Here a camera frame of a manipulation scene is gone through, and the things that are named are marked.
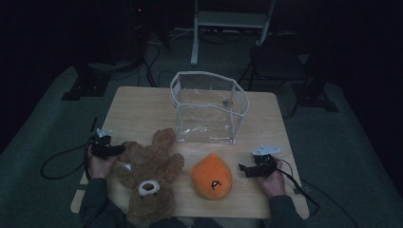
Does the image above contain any brown teddy bear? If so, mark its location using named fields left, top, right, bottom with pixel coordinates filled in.
left=113, top=127, right=185, bottom=226

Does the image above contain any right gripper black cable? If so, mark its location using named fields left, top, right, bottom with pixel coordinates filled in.
left=276, top=157, right=321, bottom=217

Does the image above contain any black floor cable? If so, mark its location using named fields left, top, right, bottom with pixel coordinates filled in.
left=143, top=41, right=161, bottom=88

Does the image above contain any bundle of floor cables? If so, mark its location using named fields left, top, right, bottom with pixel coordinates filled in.
left=197, top=28, right=246, bottom=46

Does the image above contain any white metal stand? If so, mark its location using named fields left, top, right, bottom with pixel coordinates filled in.
left=190, top=0, right=278, bottom=67

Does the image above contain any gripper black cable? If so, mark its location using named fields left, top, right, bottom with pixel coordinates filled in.
left=276, top=157, right=321, bottom=217
left=40, top=134, right=98, bottom=181

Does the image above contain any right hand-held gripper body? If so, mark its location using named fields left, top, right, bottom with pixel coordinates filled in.
left=250, top=144, right=282, bottom=179

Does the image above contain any person's right hand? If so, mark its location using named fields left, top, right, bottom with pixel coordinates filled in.
left=256, top=157, right=287, bottom=199

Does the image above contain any clear plastic bin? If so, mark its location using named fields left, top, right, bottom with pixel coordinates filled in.
left=169, top=70, right=251, bottom=146

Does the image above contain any person's left hand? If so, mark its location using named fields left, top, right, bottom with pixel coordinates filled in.
left=87, top=145, right=118, bottom=181

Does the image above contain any orange plush toy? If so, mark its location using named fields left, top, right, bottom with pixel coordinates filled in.
left=188, top=152, right=234, bottom=201

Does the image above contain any black folding chair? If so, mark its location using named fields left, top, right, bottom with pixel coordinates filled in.
left=236, top=30, right=308, bottom=93

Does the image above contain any black stand base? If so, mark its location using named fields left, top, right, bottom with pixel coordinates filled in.
left=290, top=56, right=339, bottom=113
left=61, top=61, right=112, bottom=102

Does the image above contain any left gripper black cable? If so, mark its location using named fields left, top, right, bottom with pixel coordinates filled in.
left=40, top=134, right=98, bottom=181

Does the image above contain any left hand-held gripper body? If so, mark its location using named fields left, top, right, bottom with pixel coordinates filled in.
left=90, top=127, right=122, bottom=161

